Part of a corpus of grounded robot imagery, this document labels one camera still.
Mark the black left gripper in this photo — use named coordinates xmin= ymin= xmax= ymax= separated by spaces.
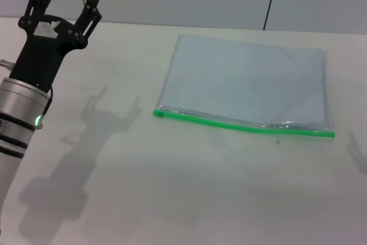
xmin=10 ymin=0 xmax=103 ymax=93

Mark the transparent green-zip document bag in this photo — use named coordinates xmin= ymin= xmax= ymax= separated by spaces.
xmin=151 ymin=33 xmax=336 ymax=144

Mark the silver cylindrical connector stub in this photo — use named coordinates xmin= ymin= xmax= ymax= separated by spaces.
xmin=0 ymin=59 xmax=15 ymax=71

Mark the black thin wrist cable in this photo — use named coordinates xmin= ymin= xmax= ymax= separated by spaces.
xmin=34 ymin=85 xmax=56 ymax=130

